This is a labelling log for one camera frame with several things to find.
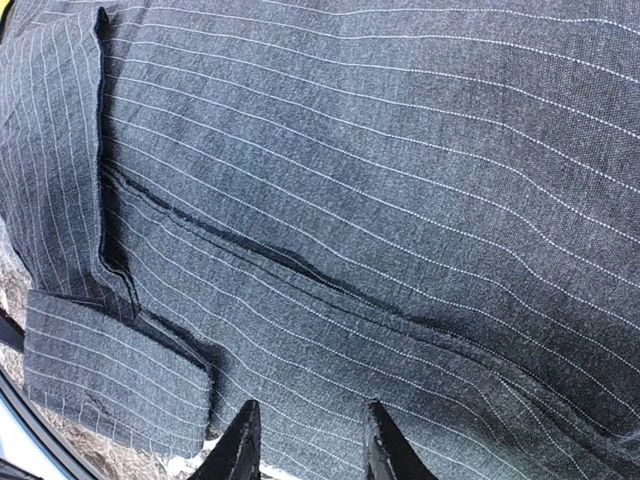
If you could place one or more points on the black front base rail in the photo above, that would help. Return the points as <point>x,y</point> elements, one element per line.
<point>30,449</point>

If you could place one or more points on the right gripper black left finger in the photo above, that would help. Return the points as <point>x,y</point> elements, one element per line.
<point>237,454</point>

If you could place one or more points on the black pinstriped long sleeve shirt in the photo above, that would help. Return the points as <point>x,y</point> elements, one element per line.
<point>315,203</point>

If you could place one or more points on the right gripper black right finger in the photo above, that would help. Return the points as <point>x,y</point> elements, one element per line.
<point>387,453</point>

